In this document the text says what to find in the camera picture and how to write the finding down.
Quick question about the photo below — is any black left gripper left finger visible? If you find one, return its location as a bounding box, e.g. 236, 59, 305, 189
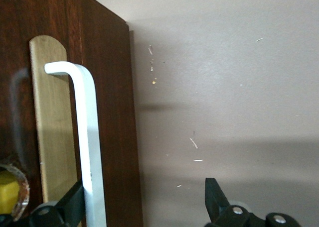
29, 178, 87, 227

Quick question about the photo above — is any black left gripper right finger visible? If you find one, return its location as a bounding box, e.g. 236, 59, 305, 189
204, 177, 267, 227

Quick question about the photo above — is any yellow block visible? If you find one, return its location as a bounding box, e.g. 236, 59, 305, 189
0, 171, 20, 212

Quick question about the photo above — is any white metal drawer handle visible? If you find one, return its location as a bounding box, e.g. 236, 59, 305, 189
44, 61, 107, 227

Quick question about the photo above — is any wooden drawer with dark front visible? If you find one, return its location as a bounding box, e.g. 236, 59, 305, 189
0, 0, 145, 227

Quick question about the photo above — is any light wood handle backing strip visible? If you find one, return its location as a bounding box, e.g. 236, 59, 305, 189
29, 35, 85, 204

